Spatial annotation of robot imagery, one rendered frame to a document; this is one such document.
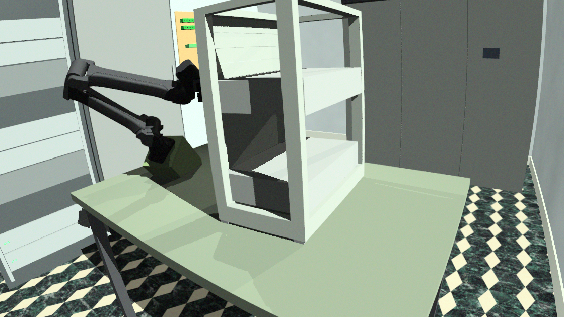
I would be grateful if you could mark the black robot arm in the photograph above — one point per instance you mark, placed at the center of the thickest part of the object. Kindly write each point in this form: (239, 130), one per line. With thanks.
(77, 87)

